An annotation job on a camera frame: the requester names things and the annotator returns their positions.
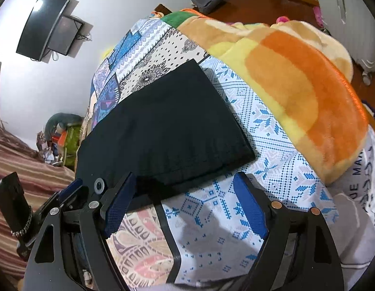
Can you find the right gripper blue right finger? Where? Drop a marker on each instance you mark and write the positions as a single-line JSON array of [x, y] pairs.
[[254, 202]]

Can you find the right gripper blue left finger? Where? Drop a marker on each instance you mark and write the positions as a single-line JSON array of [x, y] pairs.
[[115, 203]]

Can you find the black pants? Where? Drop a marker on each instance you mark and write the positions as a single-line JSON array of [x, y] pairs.
[[173, 135]]

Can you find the blue patchwork bed cover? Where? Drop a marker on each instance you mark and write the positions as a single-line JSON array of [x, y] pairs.
[[201, 237]]

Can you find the green fabric bag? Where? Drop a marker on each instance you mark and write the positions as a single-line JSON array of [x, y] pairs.
[[68, 145]]

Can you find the orange yellow fleece blanket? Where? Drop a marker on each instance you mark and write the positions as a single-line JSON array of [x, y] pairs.
[[301, 74]]

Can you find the yellow curved foam tube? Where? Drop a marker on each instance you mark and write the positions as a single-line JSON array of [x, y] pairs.
[[106, 53]]

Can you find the pink slipper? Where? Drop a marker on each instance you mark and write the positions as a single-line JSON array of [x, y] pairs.
[[318, 16]]

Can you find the white suitcase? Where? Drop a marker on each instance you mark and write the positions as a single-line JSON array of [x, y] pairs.
[[351, 23]]

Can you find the small black wall monitor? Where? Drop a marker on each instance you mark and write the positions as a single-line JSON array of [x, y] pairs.
[[64, 34]]

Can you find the large black wall tv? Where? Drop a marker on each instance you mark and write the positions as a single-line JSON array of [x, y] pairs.
[[39, 26]]

